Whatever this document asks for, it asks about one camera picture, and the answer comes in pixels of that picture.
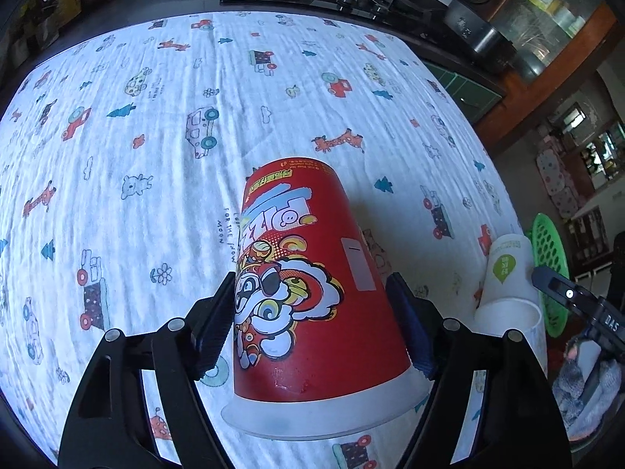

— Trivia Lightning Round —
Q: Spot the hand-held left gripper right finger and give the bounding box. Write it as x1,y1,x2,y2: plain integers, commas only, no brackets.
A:
386,271,573,469

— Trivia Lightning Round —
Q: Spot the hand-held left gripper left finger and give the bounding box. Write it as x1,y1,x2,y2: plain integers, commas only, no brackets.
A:
57,270,238,469

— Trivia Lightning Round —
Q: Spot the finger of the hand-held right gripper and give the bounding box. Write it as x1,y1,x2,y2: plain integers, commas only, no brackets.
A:
532,266,599,316

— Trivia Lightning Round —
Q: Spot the green plastic basket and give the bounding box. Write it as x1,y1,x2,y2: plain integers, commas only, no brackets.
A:
530,212,572,338

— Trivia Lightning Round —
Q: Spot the white paper cup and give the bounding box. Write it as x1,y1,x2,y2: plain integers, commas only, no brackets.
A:
473,233,548,377

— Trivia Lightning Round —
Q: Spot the large red cartoon paper cup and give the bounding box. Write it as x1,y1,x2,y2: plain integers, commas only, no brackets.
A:
221,156,433,439

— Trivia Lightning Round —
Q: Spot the polka dot cloth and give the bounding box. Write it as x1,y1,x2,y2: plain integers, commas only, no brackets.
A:
537,149,579,218

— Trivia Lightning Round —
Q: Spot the white printed blanket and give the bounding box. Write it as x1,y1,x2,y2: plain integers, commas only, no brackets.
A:
0,10,530,469

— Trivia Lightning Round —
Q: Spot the wooden glass cabinet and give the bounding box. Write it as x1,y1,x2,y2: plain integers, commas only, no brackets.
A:
483,0,625,152

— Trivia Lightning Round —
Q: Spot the green tiled counter front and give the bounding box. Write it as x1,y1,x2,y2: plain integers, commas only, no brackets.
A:
425,61,504,123

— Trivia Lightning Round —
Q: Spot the black metal appliance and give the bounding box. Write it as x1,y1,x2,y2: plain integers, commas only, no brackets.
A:
442,0,518,72

